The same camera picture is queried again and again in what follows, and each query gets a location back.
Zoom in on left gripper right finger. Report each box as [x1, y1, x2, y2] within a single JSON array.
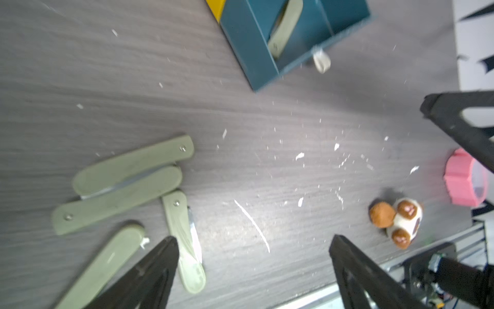
[[329, 234, 426, 308]]

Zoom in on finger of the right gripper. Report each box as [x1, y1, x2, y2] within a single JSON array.
[[420, 91, 493, 172]]

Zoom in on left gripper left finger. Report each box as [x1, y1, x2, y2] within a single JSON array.
[[86, 236, 179, 308]]

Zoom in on olive folding knife lowest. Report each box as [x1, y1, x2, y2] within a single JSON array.
[[55, 224, 147, 308]]

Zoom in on olive folding knife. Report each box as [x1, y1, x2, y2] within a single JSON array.
[[72, 135, 194, 196], [161, 190, 207, 294], [51, 166, 183, 236], [268, 0, 304, 60]]

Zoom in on yellow teal drawer cabinet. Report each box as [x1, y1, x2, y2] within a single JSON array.
[[206, 0, 226, 24]]

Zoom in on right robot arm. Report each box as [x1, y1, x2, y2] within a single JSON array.
[[420, 91, 493, 308]]

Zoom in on pink alarm clock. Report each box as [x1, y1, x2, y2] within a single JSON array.
[[443, 148, 488, 208]]

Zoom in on brown white plush toy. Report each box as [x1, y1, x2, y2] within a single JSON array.
[[369, 198, 424, 250]]

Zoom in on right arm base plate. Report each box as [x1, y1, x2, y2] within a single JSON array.
[[403, 242, 457, 300]]

